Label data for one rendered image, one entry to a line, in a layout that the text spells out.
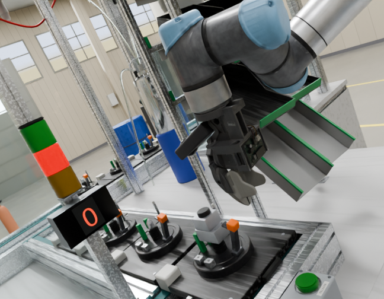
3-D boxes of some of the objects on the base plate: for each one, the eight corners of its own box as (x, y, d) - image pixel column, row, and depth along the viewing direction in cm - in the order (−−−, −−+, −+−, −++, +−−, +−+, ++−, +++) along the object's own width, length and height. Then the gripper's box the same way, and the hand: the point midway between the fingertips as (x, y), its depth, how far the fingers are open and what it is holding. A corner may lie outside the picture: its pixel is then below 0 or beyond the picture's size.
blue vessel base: (211, 167, 176) (189, 120, 170) (191, 183, 167) (168, 133, 160) (191, 169, 188) (170, 124, 182) (172, 183, 179) (149, 137, 172)
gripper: (221, 113, 52) (266, 222, 59) (249, 89, 58) (287, 191, 65) (182, 120, 59) (227, 218, 66) (211, 98, 64) (250, 190, 71)
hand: (243, 199), depth 67 cm, fingers closed
